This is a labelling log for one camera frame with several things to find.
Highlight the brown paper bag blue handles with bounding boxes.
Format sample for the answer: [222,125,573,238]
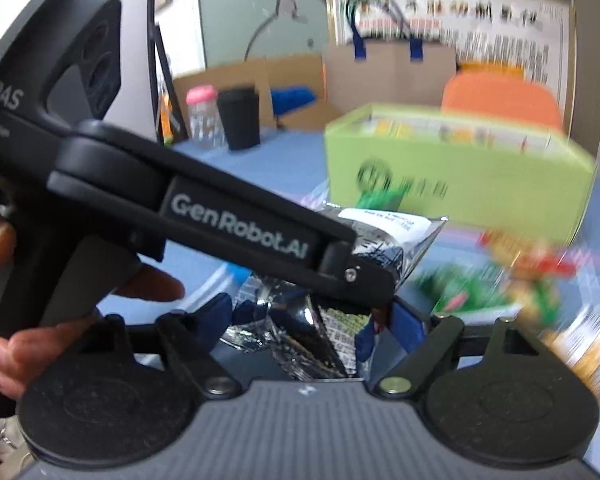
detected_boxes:
[321,0,458,111]

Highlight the clear bottle with pink lid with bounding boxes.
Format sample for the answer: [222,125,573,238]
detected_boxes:
[186,86,226,150]

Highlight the orange chair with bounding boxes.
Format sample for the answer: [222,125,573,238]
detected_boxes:
[441,71,565,128]

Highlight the black metal stand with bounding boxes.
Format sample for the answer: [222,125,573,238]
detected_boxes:
[150,22,191,146]

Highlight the brown cardboard box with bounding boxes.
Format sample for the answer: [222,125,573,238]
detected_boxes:
[172,54,356,133]

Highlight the black tumbler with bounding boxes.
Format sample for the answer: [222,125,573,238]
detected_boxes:
[216,86,262,151]

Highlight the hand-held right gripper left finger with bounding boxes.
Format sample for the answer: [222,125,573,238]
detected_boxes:
[97,294,241,400]

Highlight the green cardboard box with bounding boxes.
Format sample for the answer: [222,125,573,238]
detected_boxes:
[324,101,597,233]

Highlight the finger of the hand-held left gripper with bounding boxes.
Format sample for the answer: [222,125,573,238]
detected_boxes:
[46,120,397,310]

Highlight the yellow black snack packet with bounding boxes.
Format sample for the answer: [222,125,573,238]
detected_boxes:
[550,304,600,403]

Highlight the blue plastic object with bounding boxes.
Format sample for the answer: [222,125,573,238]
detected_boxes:
[271,87,318,131]

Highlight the green snack packet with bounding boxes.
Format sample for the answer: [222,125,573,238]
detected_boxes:
[420,264,511,313]

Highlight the blue striped tablecloth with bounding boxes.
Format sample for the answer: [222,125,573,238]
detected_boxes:
[95,130,600,411]

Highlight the person's left hand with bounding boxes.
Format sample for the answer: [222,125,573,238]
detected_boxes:
[0,209,186,418]

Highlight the large brown silver snack packet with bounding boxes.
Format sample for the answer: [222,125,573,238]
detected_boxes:
[219,200,448,381]

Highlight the orange bean snack packet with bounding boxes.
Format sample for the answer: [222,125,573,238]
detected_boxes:
[477,227,578,321]

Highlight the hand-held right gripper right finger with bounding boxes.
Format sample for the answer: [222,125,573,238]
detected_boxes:
[372,299,546,396]

